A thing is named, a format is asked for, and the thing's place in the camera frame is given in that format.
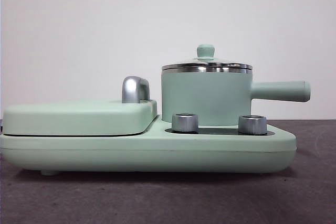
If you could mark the glass pot lid green knob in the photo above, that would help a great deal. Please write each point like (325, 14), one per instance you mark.
(206, 51)

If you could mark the mint green hinged griddle lid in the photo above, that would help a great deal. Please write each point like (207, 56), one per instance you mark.
(65, 119)

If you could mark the silver control knob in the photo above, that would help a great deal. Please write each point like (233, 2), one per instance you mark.
(252, 125)
(183, 123)

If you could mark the mint green breakfast machine base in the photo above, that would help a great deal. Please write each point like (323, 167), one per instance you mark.
(78, 153)

